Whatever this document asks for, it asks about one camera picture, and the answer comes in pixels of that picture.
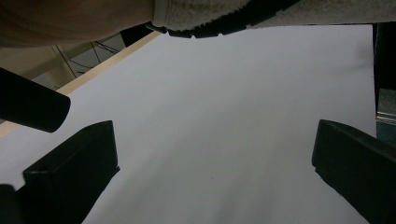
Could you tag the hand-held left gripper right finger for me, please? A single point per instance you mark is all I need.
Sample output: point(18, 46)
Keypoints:
point(358, 168)

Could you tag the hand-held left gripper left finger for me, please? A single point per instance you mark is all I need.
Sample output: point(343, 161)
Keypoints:
point(74, 168)

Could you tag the light wooden table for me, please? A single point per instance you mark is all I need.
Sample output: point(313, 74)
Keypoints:
point(93, 70)

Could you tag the white board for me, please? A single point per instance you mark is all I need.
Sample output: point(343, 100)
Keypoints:
point(218, 124)

